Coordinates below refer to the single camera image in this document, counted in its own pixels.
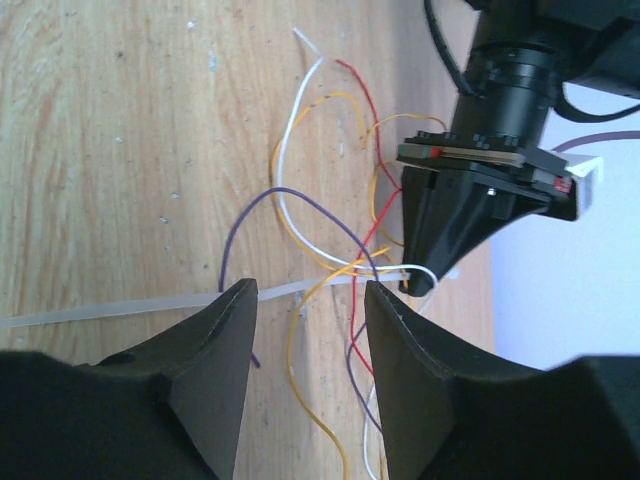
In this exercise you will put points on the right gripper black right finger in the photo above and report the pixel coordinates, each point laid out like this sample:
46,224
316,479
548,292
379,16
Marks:
450,410

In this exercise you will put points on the white zip tie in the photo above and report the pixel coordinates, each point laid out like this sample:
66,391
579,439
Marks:
135,307

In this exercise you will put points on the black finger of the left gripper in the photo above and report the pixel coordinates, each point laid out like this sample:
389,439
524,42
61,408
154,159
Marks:
447,214

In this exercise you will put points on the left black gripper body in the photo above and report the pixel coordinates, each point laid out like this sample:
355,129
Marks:
500,157

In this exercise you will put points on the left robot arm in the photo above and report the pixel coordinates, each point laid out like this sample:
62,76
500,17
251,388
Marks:
525,52

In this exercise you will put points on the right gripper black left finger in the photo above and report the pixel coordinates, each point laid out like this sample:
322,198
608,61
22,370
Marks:
168,408

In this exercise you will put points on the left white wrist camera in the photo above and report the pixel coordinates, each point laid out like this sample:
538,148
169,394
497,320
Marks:
588,173

